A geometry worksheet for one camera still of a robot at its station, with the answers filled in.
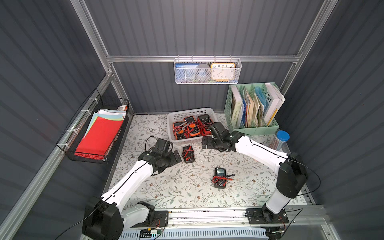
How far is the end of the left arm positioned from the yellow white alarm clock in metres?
0.50

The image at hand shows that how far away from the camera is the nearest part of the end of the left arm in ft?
1.88

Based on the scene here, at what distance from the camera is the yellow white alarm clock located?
0.89 m
